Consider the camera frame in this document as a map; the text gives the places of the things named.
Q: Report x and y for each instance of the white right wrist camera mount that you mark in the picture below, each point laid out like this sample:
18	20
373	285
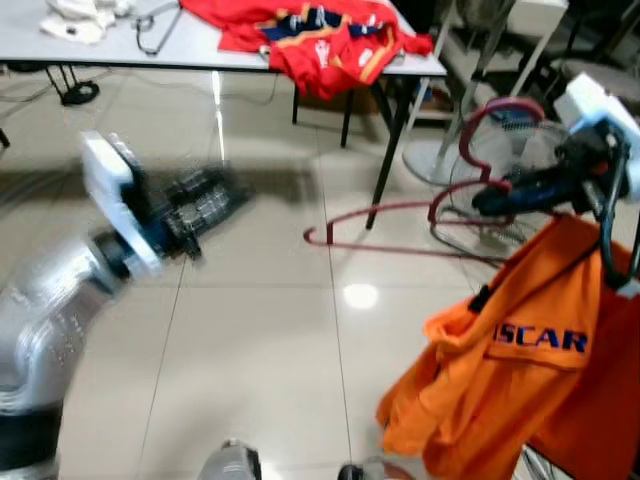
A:
590	100

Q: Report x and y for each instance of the red sports shirt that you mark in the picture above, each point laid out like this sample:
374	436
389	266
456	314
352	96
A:
300	70

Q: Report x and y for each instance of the red clothes hanger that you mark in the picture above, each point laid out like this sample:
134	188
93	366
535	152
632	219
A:
312	238

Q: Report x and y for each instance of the black round stand base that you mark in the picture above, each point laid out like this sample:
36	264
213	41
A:
80	95

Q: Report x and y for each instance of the orange polo shirt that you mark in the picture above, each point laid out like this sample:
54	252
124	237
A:
520	400

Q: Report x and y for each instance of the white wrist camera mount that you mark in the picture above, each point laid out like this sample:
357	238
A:
590	100
100	170

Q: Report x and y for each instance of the silver right robot leg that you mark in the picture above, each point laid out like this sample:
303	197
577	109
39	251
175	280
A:
365	472

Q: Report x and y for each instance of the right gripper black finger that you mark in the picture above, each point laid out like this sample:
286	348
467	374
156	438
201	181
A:
530	204
530	186

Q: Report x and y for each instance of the white T-shirt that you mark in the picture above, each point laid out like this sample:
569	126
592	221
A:
80	20

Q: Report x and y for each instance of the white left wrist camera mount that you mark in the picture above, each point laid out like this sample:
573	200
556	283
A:
100	170

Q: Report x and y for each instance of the white table black legs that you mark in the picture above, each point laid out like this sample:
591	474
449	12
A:
130	50

